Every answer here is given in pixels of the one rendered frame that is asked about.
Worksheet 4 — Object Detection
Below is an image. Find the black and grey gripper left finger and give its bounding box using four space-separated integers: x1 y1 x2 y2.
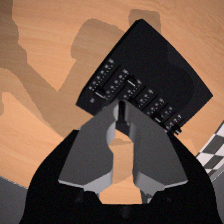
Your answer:
19 99 121 224

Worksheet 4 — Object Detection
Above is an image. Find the black lighting desk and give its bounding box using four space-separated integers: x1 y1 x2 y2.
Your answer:
75 19 213 135

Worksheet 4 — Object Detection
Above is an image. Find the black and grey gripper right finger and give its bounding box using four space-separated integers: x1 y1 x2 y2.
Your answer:
121 99 223 224

